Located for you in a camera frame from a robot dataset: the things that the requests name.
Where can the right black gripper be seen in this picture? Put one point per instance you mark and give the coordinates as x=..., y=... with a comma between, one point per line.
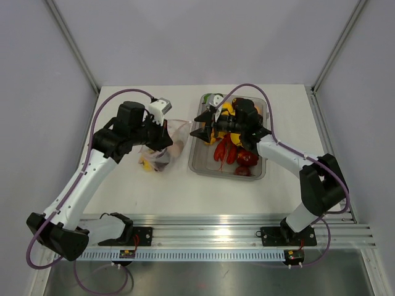
x=204, y=134

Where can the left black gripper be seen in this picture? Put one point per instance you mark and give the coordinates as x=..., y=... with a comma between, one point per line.
x=163, y=139

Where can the pink egg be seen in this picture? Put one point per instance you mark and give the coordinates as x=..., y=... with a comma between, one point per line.
x=176, y=149

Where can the yellow bell pepper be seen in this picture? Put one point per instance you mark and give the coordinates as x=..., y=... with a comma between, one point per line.
x=145, y=164

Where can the clear pink zip top bag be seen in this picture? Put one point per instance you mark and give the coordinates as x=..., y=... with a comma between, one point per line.
x=178, y=131

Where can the dark red grape bunch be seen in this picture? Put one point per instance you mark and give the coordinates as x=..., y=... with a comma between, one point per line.
x=161, y=161

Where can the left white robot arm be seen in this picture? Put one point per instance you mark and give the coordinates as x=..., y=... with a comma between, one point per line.
x=57, y=227

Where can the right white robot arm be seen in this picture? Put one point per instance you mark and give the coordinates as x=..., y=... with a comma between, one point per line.
x=322, y=184

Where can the yellow lemon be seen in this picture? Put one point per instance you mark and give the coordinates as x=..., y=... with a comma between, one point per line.
x=227, y=109

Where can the red crayfish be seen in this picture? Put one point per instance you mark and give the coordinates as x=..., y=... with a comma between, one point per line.
x=225, y=152

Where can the red bell pepper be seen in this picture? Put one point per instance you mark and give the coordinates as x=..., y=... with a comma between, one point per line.
x=246, y=158

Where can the dark red apple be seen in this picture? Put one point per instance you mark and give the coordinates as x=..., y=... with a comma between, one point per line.
x=242, y=171

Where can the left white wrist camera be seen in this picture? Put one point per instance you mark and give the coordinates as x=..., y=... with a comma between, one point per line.
x=158, y=108

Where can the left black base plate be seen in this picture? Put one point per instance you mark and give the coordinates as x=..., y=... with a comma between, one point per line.
x=142, y=236

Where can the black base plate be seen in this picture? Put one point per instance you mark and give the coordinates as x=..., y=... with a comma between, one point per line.
x=142, y=236
x=274, y=235

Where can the aluminium mounting rail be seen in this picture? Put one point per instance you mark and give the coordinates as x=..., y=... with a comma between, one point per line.
x=239, y=231

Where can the slotted white cable duct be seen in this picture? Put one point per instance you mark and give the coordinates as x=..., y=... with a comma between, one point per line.
x=182, y=255

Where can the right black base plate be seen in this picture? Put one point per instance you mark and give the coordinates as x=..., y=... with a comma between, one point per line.
x=274, y=235

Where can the left aluminium frame post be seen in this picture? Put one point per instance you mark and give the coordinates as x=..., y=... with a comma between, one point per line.
x=73, y=46

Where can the aluminium frame post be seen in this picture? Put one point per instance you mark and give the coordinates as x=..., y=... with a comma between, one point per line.
x=339, y=44
x=73, y=46

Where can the right aluminium frame post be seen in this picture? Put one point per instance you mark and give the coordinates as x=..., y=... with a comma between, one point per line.
x=339, y=44

